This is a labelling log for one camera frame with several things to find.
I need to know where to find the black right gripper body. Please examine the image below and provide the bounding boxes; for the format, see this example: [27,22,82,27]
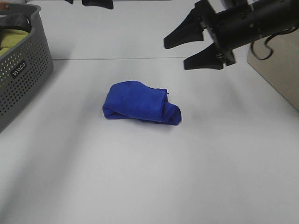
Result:
[194,0,251,66]

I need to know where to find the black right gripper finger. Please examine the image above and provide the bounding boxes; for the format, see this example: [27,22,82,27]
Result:
[164,8,203,49]
[184,43,223,70]

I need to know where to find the blue microfibre towel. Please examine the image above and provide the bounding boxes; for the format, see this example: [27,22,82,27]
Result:
[102,81,182,126]

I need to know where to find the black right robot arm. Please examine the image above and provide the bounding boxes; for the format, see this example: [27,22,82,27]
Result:
[164,0,299,70]

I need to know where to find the beige plastic bin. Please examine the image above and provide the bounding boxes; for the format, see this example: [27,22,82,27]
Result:
[247,30,299,110]

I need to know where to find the yellow-green towel in basket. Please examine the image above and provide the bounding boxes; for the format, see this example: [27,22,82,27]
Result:
[0,29,29,56]

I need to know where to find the grey perforated plastic basket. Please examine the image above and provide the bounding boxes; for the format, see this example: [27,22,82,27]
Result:
[0,1,54,130]

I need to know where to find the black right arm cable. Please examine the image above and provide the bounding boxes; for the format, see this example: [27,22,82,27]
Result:
[249,25,297,61]

